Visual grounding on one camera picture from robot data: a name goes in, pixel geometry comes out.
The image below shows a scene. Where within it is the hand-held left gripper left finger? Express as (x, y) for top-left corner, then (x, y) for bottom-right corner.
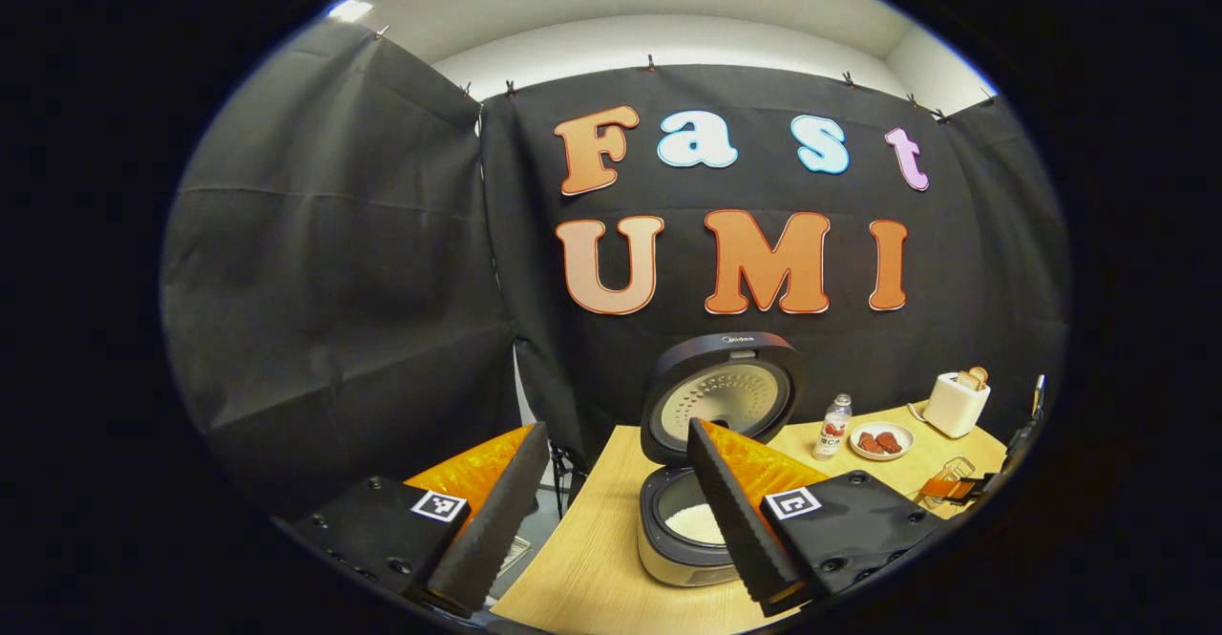
(286, 422), (552, 620)

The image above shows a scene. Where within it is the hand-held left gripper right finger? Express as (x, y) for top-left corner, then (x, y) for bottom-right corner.
(687, 417), (946, 617)

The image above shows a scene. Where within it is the black and silver rice cooker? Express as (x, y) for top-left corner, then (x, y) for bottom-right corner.
(637, 331), (806, 588)

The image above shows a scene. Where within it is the white round plate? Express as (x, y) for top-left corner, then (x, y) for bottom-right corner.
(849, 422), (916, 462)

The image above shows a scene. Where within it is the black backdrop stand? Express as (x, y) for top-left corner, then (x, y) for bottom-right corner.
(549, 442), (585, 519)

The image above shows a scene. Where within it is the white toaster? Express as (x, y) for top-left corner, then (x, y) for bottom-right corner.
(921, 372), (992, 439)

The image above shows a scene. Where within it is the clear bottle with red label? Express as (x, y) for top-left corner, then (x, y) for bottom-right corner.
(813, 393), (853, 462)

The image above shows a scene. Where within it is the black backdrop cloth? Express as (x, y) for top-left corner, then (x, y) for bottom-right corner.
(160, 19), (1070, 521)

